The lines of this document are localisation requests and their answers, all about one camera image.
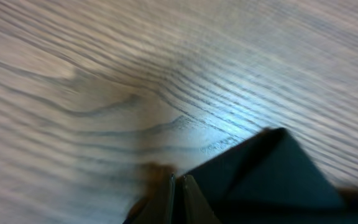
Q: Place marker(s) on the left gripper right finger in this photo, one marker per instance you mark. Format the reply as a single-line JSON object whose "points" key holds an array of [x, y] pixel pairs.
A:
{"points": [[197, 208]]}

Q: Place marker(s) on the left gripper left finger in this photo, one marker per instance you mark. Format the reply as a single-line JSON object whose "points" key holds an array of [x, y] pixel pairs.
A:
{"points": [[159, 209]]}

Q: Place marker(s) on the black t-shirt with logo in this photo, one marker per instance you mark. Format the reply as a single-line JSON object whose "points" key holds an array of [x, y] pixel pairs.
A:
{"points": [[269, 178]]}

